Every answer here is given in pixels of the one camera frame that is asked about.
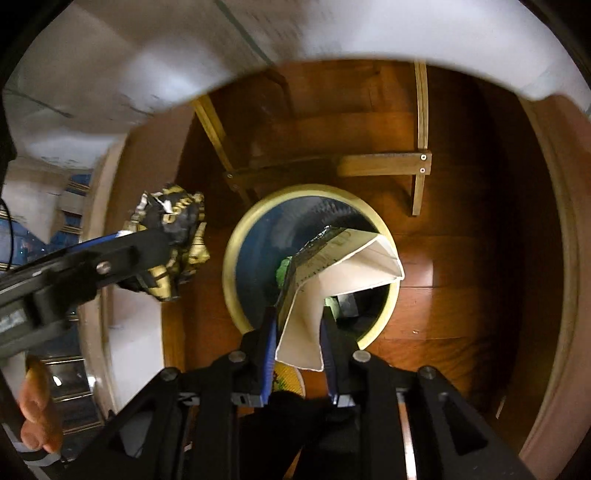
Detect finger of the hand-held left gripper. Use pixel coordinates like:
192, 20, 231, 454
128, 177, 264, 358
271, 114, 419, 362
28, 229, 174, 325
46, 231, 141, 271

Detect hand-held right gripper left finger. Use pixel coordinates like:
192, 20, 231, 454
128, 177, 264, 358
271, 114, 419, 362
65, 307, 280, 480

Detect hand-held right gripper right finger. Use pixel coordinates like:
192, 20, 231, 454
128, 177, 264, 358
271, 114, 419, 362
320, 307, 541, 480

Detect white paperboard carton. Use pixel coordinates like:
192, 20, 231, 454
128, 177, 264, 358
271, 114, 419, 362
274, 226, 406, 372

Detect black and gold wrapper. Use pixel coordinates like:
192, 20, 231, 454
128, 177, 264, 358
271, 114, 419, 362
122, 184, 211, 304

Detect round bin with cream rim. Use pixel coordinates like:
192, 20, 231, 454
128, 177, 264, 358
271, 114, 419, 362
222, 184, 402, 352

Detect person's left hand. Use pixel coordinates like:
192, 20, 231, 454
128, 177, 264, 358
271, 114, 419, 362
20, 355, 64, 454

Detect yellow knitted slipper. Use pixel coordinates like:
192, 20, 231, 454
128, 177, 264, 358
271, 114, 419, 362
274, 362, 306, 396

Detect black pants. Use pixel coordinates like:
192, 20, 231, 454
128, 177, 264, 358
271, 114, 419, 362
238, 391, 342, 480

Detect white tablecloth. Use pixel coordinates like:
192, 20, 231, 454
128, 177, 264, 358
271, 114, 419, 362
2, 0, 591, 243

